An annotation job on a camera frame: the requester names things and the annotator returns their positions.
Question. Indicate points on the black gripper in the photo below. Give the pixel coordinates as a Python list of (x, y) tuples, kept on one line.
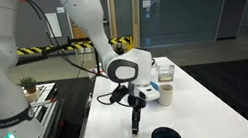
[(135, 99)]

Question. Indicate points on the cream ceramic mug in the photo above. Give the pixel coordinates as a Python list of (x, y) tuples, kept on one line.
[(166, 95)]

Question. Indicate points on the white box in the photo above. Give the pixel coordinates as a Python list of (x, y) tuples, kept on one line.
[(166, 72)]

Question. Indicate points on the black stand pole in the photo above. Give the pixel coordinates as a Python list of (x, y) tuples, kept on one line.
[(97, 61)]

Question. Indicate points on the yellow black striped barrier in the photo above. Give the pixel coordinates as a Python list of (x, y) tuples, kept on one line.
[(76, 46)]

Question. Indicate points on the small potted plant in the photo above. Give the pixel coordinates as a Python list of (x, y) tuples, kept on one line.
[(28, 84)]

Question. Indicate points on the white paper notice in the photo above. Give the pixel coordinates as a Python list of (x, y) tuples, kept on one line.
[(54, 25)]

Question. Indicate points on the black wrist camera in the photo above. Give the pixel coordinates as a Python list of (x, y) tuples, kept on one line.
[(118, 94)]

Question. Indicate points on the wooden door frame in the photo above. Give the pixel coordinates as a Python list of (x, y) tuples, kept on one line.
[(136, 9)]

